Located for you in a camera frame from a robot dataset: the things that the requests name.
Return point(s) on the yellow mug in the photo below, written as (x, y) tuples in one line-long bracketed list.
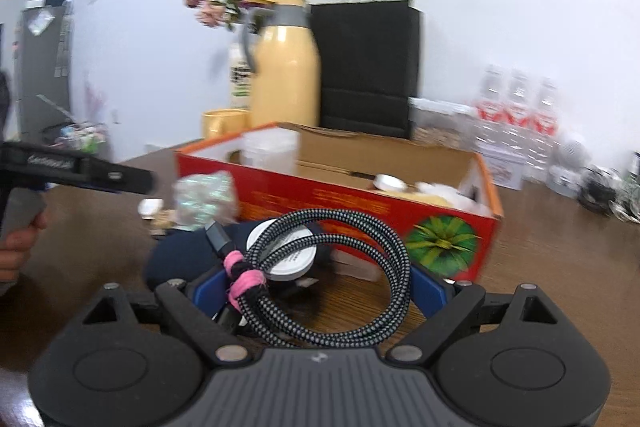
[(224, 123)]

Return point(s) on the tray of small items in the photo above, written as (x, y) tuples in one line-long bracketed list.
[(75, 137)]

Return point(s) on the clear water bottle red label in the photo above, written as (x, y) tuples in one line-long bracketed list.
[(492, 99), (520, 104), (547, 109)]

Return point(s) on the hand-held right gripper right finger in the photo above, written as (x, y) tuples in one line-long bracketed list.
[(430, 287)]

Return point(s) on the person's left hand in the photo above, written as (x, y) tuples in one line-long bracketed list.
[(20, 252)]

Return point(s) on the iridescent plastic bag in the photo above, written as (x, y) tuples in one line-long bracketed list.
[(205, 202)]

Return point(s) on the red cardboard box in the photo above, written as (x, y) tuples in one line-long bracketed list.
[(350, 207)]

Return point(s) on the lilac printed tin box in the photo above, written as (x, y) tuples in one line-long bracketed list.
[(502, 164)]

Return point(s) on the white crumpled tissue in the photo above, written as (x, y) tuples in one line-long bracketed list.
[(445, 196)]

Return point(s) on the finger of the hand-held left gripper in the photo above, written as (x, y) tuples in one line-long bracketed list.
[(120, 179)]

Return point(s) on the grey refrigerator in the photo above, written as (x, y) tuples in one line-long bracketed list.
[(45, 57)]

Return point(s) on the navy fabric pouch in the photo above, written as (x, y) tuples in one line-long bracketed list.
[(180, 257)]

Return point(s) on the yellow thermos jug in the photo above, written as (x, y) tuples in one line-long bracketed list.
[(285, 72)]

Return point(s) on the clear nut container white lid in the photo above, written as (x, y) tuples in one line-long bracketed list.
[(440, 124)]

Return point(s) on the clear cotton swab container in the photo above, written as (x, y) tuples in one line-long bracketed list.
[(270, 152)]

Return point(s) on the small white robot toy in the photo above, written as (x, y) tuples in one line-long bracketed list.
[(570, 159)]

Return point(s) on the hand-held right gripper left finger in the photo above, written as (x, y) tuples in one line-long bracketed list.
[(210, 289)]

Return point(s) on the black paper bag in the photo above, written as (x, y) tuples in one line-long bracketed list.
[(367, 67)]

